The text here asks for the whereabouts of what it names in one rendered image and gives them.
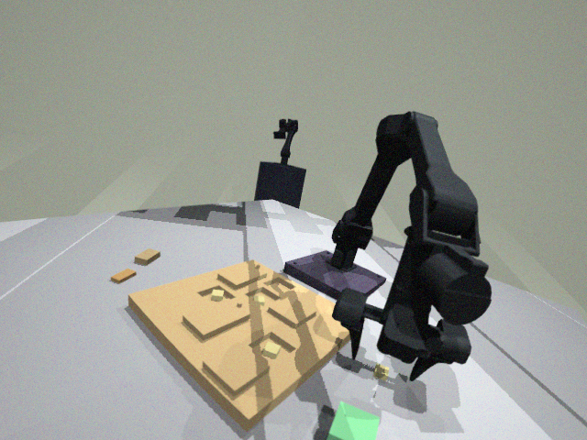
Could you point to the light green block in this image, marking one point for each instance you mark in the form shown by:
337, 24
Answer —
352, 423

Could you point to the tan puzzle board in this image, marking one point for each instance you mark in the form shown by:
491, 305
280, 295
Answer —
220, 343

